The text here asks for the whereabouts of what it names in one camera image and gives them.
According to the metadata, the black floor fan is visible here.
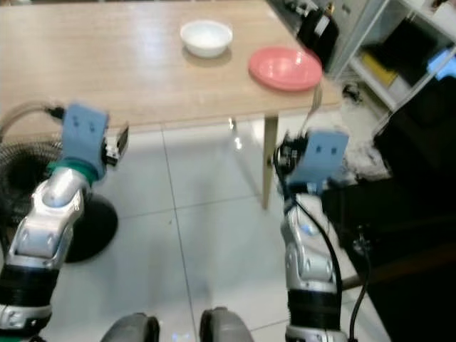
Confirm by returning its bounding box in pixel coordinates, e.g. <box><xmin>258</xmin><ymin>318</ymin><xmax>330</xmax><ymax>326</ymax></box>
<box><xmin>0</xmin><ymin>138</ymin><xmax>119</xmax><ymax>264</ymax></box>

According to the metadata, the light wooden table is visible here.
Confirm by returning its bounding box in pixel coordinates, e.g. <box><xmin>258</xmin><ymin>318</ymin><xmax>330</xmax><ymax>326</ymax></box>
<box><xmin>0</xmin><ymin>0</ymin><xmax>344</xmax><ymax>212</ymax></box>

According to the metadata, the pink plate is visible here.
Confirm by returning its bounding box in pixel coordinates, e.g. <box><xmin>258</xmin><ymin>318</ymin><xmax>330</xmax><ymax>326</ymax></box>
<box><xmin>248</xmin><ymin>46</ymin><xmax>323</xmax><ymax>93</ymax></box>

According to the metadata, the white shelf unit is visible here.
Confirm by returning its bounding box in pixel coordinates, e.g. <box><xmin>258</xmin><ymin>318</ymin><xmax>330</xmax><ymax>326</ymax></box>
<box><xmin>326</xmin><ymin>0</ymin><xmax>456</xmax><ymax>113</ymax></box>

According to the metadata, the black furniture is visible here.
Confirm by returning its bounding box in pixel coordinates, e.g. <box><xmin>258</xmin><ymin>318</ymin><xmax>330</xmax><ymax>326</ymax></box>
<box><xmin>319</xmin><ymin>75</ymin><xmax>456</xmax><ymax>342</ymax></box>

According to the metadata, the white bowl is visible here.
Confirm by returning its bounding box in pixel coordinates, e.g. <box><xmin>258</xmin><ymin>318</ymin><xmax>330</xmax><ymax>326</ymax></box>
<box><xmin>180</xmin><ymin>19</ymin><xmax>234</xmax><ymax>59</ymax></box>

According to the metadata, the grey right robot foot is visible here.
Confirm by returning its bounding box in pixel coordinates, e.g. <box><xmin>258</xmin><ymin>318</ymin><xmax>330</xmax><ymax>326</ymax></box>
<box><xmin>199</xmin><ymin>306</ymin><xmax>266</xmax><ymax>342</ymax></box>

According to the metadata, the grey robot foot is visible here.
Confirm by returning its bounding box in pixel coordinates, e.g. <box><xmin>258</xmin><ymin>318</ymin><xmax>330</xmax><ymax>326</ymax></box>
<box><xmin>101</xmin><ymin>307</ymin><xmax>162</xmax><ymax>342</ymax></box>
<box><xmin>199</xmin><ymin>306</ymin><xmax>266</xmax><ymax>342</ymax></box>

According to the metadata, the grey left robot foot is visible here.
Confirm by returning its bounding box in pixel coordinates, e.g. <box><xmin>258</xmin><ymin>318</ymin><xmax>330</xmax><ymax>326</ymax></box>
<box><xmin>101</xmin><ymin>307</ymin><xmax>162</xmax><ymax>342</ymax></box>

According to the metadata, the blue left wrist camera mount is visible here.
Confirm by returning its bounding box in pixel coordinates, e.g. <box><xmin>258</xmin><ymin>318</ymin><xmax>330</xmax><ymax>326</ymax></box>
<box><xmin>59</xmin><ymin>103</ymin><xmax>113</xmax><ymax>180</ymax></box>

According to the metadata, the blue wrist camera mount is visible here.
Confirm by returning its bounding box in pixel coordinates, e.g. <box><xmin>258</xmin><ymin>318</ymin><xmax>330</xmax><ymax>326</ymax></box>
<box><xmin>59</xmin><ymin>103</ymin><xmax>113</xmax><ymax>180</ymax></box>
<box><xmin>301</xmin><ymin>129</ymin><xmax>351</xmax><ymax>191</ymax></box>

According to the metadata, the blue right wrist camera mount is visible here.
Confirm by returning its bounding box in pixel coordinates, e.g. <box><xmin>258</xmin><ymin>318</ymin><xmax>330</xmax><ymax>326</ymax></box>
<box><xmin>301</xmin><ymin>129</ymin><xmax>351</xmax><ymax>191</ymax></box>

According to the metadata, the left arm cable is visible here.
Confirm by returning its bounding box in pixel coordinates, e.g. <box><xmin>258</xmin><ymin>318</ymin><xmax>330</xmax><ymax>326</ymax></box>
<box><xmin>0</xmin><ymin>101</ymin><xmax>69</xmax><ymax>138</ymax></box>

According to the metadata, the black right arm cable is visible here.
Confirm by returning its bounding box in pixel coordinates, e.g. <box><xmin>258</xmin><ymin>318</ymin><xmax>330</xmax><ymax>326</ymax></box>
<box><xmin>289</xmin><ymin>187</ymin><xmax>373</xmax><ymax>342</ymax></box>

